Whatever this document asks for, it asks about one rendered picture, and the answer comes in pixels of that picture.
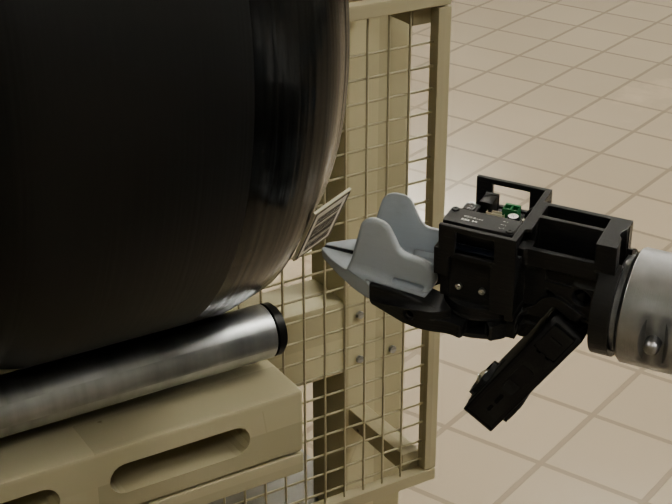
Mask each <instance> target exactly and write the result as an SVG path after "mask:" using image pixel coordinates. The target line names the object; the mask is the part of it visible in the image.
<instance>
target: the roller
mask: <svg viewBox="0 0 672 504"><path fill-rule="evenodd" d="M287 342H288V333H287V328H286V324H285V321H284V318H283V316H282V314H281V313H280V311H279V310H278V308H277V307H275V306H274V305H273V304H271V303H269V302H265V303H261V304H256V305H252V306H248V307H245V308H241V309H237V310H234V311H230V312H227V313H223V314H221V315H218V316H215V317H212V318H208V319H204V320H201V321H197V322H193V323H190V324H186V325H183V326H179V327H175V328H172V329H168V330H164V331H161V332H157V333H153V334H150V335H146V336H142V337H139V338H135V339H132V340H128V341H124V342H121V343H117V344H113V345H110V346H106V347H102V348H99V349H95V350H92V351H88V352H84V353H81V354H77V355H73V356H70V357H66V358H62V359H59V360H55V361H51V362H48V363H44V364H41V365H37V366H33V367H30V368H26V369H20V370H16V371H13V372H9V373H5V374H2V375H0V438H3V437H6V436H10V435H13V434H16V433H20V432H23V431H26V430H30V429H33V428H37V427H40V426H43V425H47V424H50V423H53V422H57V421H60V420H64V419H67V418H70V417H74V416H77V415H80V414H84V413H87V412H90V411H94V410H97V409H101V408H104V407H107V406H111V405H114V404H117V403H121V402H124V401H129V400H132V399H135V398H139V397H142V396H146V395H149V394H152V393H156V392H159V391H162V390H166V389H169V388H173V387H176V386H179V385H183V384H185V383H188V382H192V381H195V380H198V379H202V378H205V377H208V376H212V375H215V374H218V373H222V372H225V371H229V370H232V369H235V368H239V367H242V366H245V365H249V364H252V363H256V362H259V361H262V360H266V359H269V358H272V357H274V356H277V355H280V354H282V353H283V352H284V351H285V348H286V346H287Z"/></svg>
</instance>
